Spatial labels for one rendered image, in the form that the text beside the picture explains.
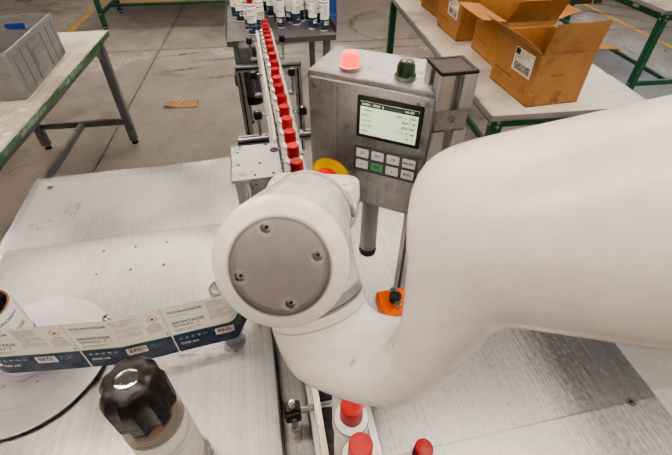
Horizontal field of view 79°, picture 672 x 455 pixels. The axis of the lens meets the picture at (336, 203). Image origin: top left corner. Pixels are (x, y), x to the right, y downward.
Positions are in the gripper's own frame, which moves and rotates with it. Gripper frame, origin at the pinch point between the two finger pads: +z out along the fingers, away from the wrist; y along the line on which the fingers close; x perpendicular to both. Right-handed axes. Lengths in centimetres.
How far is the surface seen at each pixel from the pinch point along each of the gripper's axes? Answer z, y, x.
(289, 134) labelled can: 60, 13, -6
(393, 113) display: -4.5, -8.7, -10.2
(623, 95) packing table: 155, -134, -30
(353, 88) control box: -3.6, -3.8, -13.0
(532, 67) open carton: 137, -82, -39
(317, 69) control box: -1.8, 0.7, -15.3
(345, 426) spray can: -1.4, -4.9, 34.2
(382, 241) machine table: 60, -14, 23
